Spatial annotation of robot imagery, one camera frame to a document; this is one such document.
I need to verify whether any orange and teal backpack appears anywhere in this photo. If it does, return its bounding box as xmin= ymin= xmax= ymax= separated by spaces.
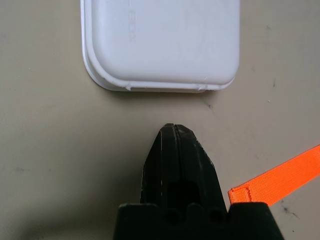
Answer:
xmin=228 ymin=144 xmax=320 ymax=206

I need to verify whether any white plastic pencil case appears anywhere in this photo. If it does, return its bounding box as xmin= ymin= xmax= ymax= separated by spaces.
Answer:
xmin=80 ymin=0 xmax=241 ymax=93

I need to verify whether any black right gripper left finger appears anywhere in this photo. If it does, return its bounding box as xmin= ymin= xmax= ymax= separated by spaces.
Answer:
xmin=139 ymin=123 xmax=182 ymax=206

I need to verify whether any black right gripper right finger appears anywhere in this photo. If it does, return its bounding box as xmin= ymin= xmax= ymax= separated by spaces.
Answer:
xmin=174 ymin=123 xmax=228 ymax=212

